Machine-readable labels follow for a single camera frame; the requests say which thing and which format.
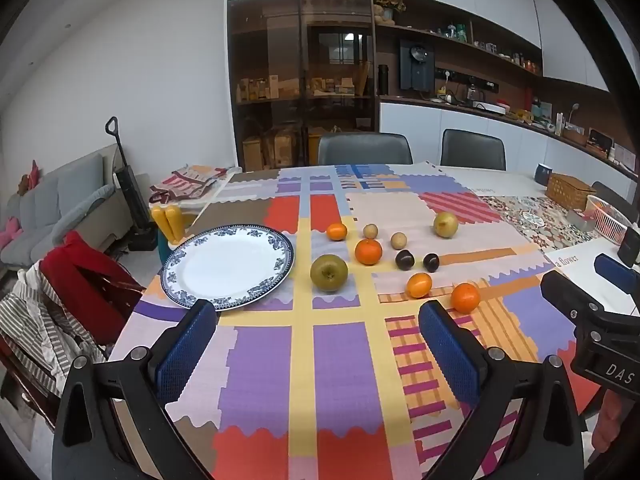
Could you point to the black wall appliance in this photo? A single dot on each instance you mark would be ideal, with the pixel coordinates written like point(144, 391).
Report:
point(416, 65)

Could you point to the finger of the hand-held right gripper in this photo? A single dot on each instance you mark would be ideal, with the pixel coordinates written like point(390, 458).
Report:
point(565, 290)
point(615, 272)

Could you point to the white printed placemat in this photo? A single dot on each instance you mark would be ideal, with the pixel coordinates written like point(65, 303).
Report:
point(575, 260)

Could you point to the white base cabinet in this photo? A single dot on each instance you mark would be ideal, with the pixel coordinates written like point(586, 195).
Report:
point(415, 120)

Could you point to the wicker basket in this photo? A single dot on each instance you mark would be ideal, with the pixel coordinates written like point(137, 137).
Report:
point(570, 190)

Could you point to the white children's table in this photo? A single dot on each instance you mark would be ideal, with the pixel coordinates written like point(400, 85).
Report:
point(212, 199)

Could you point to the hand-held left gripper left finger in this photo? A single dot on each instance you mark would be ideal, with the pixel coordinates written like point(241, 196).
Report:
point(187, 350)

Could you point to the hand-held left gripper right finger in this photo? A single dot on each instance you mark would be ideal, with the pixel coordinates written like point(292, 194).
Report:
point(450, 350)

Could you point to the dark purple plum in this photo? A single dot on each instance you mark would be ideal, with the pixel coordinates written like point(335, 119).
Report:
point(404, 259)
point(431, 262)

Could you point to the colourful patchwork tablecloth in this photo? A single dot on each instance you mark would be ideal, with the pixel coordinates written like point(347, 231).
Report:
point(340, 360)

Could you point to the person's right hand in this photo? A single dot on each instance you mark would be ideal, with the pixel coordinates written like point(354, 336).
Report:
point(607, 420)

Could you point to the pink plush toy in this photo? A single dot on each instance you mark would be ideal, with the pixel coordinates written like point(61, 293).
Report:
point(10, 232)

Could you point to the black thermos bottle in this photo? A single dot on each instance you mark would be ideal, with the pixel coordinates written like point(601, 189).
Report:
point(383, 80)

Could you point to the small brown kiwi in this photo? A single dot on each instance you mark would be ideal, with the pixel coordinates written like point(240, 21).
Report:
point(370, 230)
point(398, 240)

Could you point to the red plush toy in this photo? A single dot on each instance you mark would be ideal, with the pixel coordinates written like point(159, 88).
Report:
point(29, 177)

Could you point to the dark grey chair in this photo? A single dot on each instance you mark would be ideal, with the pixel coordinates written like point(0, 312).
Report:
point(612, 195)
point(472, 149)
point(365, 149)

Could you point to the red cloth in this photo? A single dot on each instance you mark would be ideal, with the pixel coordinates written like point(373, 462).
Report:
point(80, 270)

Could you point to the grey sofa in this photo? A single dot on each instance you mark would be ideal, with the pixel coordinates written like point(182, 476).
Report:
point(75, 190)

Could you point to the small grey box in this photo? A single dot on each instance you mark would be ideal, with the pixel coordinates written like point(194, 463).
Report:
point(580, 219)

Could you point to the dark blue mug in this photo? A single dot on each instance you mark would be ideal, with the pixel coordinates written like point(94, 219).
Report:
point(542, 174)

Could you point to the black upright vacuum cleaner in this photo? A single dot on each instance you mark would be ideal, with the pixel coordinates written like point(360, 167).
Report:
point(132, 195)

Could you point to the dark glass door cabinet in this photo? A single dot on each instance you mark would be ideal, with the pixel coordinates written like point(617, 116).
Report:
point(280, 60)

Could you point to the striped grey white cloth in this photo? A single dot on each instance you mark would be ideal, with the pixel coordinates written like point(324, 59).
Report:
point(30, 320)

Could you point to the orange mandarin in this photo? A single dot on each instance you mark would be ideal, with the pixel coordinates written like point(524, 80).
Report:
point(465, 297)
point(368, 251)

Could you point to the floral tile patterned mat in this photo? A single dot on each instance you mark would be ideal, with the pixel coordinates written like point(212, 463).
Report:
point(525, 220)

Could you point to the beige stuffed toy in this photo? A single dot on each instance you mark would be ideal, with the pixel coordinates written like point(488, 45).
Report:
point(382, 14)

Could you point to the blue patterned white plate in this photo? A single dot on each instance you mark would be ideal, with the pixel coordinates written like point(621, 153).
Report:
point(227, 266)

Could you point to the green pear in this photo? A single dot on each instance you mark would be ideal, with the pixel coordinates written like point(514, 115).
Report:
point(328, 273)

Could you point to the yellow pear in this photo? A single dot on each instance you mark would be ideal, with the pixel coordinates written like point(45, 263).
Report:
point(445, 224)

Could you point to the small oval orange kumquat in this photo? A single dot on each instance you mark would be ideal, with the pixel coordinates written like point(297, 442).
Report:
point(336, 231)
point(419, 285)

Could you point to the folded patchwork cloth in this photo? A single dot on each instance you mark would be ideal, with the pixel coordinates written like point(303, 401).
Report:
point(192, 182)

